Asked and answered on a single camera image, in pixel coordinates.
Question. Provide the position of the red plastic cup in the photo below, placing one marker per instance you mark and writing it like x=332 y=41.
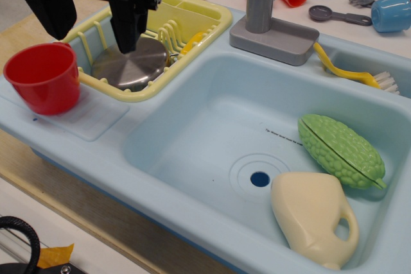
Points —
x=46 y=77

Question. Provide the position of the light blue toy sink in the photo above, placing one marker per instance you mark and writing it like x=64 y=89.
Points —
x=185 y=157

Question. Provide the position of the blue plastic cup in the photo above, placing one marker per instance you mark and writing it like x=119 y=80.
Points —
x=389 y=16

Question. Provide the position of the stainless steel pot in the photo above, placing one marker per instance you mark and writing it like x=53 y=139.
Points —
x=135 y=69

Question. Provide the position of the yellow dish drying rack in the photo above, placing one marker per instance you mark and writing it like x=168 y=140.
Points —
x=173 y=24

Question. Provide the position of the yellow utensil in rack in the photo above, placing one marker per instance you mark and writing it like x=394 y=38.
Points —
x=194 y=40

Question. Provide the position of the grey toy faucet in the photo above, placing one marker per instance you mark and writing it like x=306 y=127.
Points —
x=260 y=33

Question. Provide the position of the grey toy spoon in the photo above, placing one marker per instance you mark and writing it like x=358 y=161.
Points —
x=321 y=13

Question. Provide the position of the yellow tape piece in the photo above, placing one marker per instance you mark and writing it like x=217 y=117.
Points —
x=55 y=256

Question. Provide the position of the black base with screw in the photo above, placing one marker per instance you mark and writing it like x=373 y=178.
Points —
x=18 y=268

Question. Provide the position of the green toy bitter gourd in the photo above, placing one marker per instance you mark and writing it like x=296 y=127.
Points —
x=341 y=152

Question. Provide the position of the cream toy detergent jug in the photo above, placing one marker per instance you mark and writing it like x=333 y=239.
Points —
x=315 y=217

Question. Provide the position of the yellow dish brush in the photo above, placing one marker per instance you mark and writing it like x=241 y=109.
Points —
x=383 y=81

